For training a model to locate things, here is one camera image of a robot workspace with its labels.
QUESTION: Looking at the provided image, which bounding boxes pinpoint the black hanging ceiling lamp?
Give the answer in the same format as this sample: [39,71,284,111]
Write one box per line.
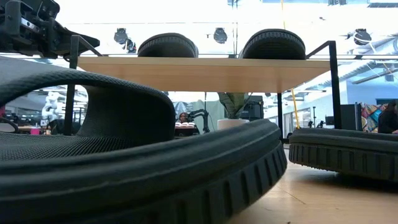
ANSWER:
[213,27,229,45]
[113,27,129,45]
[353,27,373,47]

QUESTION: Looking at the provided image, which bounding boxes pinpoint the green plant in white pot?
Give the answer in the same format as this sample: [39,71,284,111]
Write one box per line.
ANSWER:
[216,92,252,131]

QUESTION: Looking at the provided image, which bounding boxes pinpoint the yellow power cable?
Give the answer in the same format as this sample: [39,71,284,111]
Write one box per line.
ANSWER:
[280,0,302,130]

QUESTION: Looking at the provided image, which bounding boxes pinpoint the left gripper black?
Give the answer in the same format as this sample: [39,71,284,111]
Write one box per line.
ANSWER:
[0,0,101,60]

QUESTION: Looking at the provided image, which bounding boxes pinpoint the black rubber slide sandal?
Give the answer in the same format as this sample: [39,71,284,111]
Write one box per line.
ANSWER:
[137,32,200,58]
[238,28,307,60]
[0,57,289,224]
[288,127,398,183]

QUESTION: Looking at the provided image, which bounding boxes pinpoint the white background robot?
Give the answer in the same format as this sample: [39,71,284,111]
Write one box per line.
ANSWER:
[41,91,62,123]

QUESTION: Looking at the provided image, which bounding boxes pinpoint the wooden shelf with black legs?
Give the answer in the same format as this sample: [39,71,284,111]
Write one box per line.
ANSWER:
[63,34,343,144]

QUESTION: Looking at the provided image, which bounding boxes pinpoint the colourful patterned cloth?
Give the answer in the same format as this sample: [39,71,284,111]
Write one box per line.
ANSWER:
[360,102,389,133]

